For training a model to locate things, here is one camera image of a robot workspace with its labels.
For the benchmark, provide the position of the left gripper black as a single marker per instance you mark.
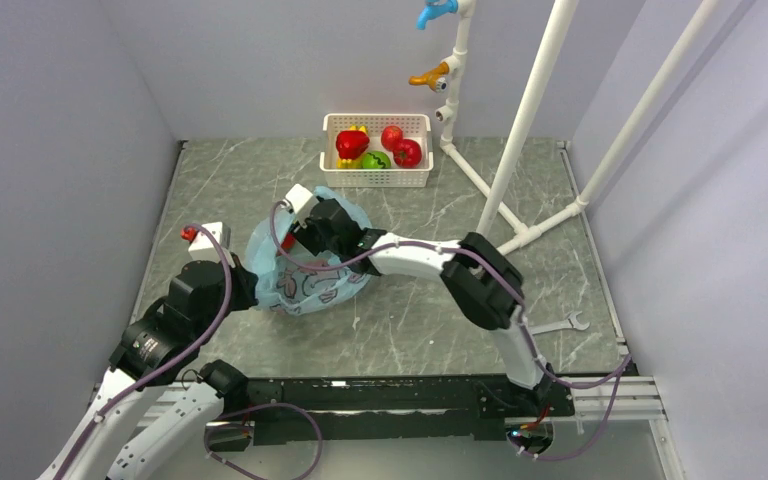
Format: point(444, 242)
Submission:
point(247, 282)

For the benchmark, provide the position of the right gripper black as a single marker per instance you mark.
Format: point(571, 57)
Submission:
point(304, 236)

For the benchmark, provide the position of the light blue plastic bag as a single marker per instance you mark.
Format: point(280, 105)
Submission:
point(285, 287)

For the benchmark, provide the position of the red fake bell pepper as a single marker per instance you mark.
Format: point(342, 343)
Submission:
point(351, 144)

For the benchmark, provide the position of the red fake tomato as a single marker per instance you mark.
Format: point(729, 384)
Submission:
point(407, 154)

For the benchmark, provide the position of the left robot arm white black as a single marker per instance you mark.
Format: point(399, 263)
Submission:
point(107, 443)

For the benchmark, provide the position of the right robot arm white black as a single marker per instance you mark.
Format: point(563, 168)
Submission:
point(485, 286)

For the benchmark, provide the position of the yellow fake banana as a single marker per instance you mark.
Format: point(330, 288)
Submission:
point(351, 164)

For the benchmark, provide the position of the green fake watermelon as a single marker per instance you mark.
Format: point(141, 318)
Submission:
point(375, 160)

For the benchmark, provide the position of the red fake apple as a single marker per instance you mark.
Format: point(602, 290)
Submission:
point(390, 137)

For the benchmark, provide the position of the white plastic basket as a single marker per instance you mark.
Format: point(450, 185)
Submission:
point(416, 127)

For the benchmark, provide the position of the orange faucet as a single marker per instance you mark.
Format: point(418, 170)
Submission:
point(436, 79)

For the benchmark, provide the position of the blue faucet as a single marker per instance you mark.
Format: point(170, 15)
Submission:
point(434, 9)

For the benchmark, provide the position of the silver wrench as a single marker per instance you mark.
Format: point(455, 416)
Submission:
point(571, 322)

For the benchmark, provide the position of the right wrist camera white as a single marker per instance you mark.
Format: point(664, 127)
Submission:
point(299, 199)

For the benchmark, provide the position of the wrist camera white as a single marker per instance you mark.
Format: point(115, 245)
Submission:
point(299, 199)
point(201, 241)

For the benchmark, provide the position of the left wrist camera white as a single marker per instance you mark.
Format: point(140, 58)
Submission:
point(201, 241)

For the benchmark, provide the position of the white PVC pipe frame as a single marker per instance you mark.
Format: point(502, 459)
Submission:
point(549, 49)

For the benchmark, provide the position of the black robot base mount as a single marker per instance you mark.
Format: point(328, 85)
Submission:
point(281, 410)

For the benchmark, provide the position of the aluminium rail frame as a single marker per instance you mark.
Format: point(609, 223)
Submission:
point(633, 398)

